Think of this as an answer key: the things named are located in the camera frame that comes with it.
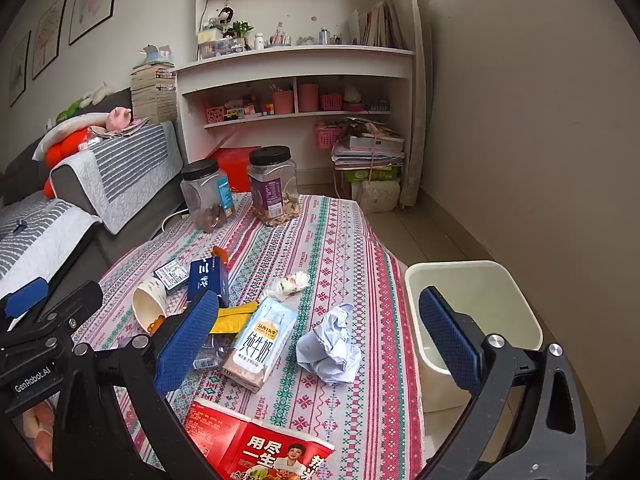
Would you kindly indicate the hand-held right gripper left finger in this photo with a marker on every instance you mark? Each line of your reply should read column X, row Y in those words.
column 185, row 340

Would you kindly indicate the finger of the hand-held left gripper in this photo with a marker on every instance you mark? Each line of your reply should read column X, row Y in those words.
column 25, row 296
column 75, row 302

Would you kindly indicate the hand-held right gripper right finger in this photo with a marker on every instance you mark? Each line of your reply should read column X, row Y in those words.
column 447, row 340

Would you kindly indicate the cream plastic bin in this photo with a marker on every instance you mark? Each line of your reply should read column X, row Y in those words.
column 480, row 300

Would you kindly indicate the light blue milk carton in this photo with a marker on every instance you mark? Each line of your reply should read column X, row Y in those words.
column 260, row 340

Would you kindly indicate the yellow wrapper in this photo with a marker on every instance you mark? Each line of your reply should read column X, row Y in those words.
column 232, row 317

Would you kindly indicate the white paper cup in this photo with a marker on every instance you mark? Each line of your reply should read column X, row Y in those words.
column 147, row 300

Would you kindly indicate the dark blue box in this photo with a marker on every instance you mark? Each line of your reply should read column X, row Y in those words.
column 207, row 280

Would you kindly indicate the small black white box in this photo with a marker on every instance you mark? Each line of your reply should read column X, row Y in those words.
column 172, row 275

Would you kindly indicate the small orange scrap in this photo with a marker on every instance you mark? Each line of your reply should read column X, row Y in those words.
column 219, row 253

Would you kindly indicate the grey sofa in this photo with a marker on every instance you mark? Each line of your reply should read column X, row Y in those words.
column 75, row 195

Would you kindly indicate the crumpled white tissue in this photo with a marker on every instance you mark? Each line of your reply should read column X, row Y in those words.
column 287, row 285

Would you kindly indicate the crumpled pale paper ball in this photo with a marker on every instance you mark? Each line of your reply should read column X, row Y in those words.
column 330, row 345

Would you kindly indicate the red printed snack bag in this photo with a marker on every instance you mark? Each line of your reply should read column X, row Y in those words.
column 250, row 440

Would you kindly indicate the table with patterned tablecloth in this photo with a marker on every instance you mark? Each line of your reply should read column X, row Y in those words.
column 340, row 260

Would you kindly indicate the plastic jar blue label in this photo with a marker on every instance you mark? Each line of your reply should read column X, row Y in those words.
column 205, row 200

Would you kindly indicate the orange cushion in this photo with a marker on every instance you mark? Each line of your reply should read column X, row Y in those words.
column 62, row 152

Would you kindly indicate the white fluffy stool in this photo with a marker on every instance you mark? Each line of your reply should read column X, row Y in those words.
column 380, row 196

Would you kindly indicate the white pillow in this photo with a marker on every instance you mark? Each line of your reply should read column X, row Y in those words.
column 65, row 130

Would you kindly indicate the plastic jar purple label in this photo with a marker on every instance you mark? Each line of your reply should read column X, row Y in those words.
column 272, row 190

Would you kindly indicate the red box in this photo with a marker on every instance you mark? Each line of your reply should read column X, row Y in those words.
column 232, row 165

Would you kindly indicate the green cardboard box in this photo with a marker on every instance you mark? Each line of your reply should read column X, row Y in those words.
column 370, row 175

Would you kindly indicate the pink pig plush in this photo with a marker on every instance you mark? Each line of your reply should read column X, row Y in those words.
column 119, row 117

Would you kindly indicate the green plush toy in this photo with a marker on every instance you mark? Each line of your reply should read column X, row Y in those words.
column 75, row 105

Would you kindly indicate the stack of papers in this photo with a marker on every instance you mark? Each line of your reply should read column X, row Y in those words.
column 367, row 152

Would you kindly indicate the stack of books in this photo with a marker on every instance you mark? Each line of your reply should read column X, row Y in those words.
column 152, row 92

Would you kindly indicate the small framed picture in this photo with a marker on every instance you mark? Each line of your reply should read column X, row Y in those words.
column 19, row 70

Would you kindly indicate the pink plastic basket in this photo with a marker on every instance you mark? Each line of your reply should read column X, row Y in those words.
column 327, row 136
column 331, row 102
column 216, row 115

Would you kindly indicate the puzzle cube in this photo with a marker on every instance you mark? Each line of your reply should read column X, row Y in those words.
column 268, row 108

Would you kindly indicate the pink pen holder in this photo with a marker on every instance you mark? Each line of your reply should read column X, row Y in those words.
column 308, row 97
column 283, row 102

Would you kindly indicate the beige curtain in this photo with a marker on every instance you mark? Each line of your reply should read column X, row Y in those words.
column 412, row 85

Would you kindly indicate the tissue box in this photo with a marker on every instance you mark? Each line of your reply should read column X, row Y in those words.
column 156, row 54

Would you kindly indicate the medium framed picture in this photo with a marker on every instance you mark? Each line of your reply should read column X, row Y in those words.
column 50, row 35

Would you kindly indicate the white bookshelf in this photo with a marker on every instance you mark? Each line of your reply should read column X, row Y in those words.
column 300, row 62

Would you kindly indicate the small white bottle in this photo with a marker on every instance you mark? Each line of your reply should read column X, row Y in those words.
column 259, row 41

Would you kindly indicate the small potted plant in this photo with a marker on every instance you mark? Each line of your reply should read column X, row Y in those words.
column 241, row 29

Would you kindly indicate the leaning books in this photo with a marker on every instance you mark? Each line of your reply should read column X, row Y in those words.
column 377, row 27

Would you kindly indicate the doll figurine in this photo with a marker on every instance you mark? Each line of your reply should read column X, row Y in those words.
column 224, row 17

